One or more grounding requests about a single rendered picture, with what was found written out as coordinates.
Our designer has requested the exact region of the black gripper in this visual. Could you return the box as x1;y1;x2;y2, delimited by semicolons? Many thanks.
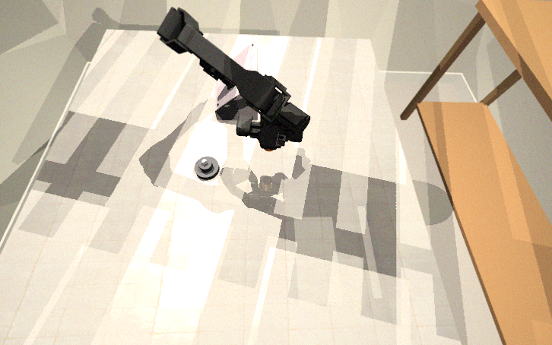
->
236;115;303;143

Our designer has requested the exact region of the dark grey round pedestal with silver shaft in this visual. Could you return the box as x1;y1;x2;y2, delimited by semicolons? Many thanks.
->
195;157;220;180

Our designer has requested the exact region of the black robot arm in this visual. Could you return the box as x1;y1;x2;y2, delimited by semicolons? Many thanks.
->
156;7;311;150

